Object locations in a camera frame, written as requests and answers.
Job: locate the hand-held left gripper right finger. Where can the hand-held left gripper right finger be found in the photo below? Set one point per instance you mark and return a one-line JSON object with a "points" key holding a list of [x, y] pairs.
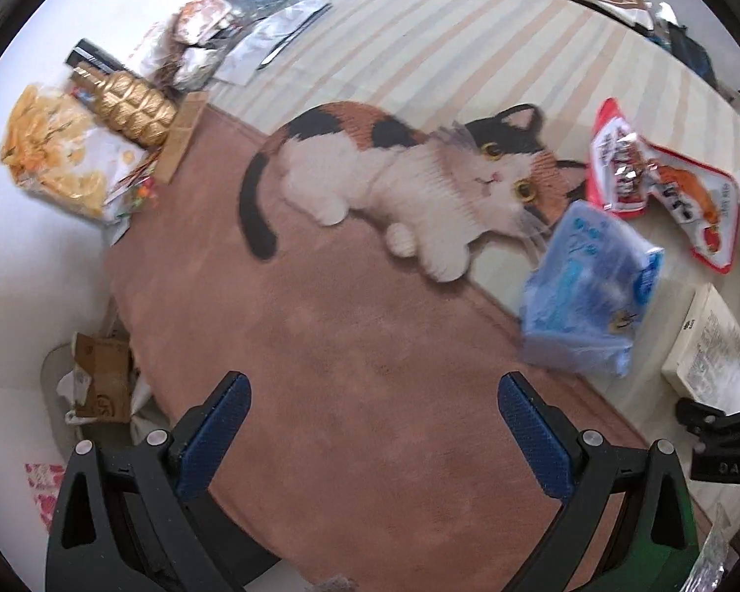
{"points": [[533, 438]]}

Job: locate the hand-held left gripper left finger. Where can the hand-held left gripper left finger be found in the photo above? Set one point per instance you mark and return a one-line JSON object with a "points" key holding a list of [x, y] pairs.
{"points": [[213, 438]]}

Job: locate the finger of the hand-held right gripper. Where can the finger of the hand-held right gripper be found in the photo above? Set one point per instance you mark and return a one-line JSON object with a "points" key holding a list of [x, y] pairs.
{"points": [[709, 422]]}

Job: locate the light blue plastic packet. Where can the light blue plastic packet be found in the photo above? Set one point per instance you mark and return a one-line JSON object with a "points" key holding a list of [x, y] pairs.
{"points": [[586, 296]]}

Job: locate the bin with cardboard trash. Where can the bin with cardboard trash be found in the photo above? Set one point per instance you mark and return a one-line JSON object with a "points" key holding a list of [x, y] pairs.
{"points": [[52, 376]]}

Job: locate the cream flat box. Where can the cream flat box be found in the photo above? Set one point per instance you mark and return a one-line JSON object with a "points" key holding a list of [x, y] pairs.
{"points": [[709, 351]]}

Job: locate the white plastic bag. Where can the white plastic bag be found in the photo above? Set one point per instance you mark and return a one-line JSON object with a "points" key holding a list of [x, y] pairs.
{"points": [[145, 407]]}

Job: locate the clear plastic wrapper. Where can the clear plastic wrapper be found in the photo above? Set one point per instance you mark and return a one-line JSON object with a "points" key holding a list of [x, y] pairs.
{"points": [[715, 555]]}

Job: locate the brown cardboard box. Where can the brown cardboard box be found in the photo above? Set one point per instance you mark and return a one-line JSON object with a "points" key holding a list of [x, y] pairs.
{"points": [[102, 382]]}

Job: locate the cat printed table mat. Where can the cat printed table mat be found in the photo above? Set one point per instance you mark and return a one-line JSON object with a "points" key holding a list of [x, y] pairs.
{"points": [[345, 413]]}

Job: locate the red white snack packet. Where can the red white snack packet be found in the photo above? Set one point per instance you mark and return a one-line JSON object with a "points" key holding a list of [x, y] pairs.
{"points": [[690, 209]]}

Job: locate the pink patterned cloth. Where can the pink patterned cloth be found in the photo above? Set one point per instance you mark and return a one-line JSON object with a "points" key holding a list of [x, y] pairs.
{"points": [[43, 493]]}

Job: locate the brown flat box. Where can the brown flat box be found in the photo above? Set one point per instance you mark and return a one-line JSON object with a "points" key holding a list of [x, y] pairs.
{"points": [[182, 135]]}

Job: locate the yellow chips bag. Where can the yellow chips bag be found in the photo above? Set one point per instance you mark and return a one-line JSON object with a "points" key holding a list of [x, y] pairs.
{"points": [[55, 148]]}

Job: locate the gold wrapped chocolates pack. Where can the gold wrapped chocolates pack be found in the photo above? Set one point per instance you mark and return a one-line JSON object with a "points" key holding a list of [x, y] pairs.
{"points": [[135, 108]]}

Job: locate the silver foil wrapper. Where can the silver foil wrapper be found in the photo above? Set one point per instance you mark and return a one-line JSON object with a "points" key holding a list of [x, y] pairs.
{"points": [[197, 65]]}

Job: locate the clear bag with black pen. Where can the clear bag with black pen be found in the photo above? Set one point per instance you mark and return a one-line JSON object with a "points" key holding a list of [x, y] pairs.
{"points": [[253, 43]]}

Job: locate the black pen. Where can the black pen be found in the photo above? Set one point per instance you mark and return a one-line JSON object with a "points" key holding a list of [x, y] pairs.
{"points": [[290, 37]]}

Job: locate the orange white snack bag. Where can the orange white snack bag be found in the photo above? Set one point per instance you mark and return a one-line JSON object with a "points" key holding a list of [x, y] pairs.
{"points": [[200, 18]]}

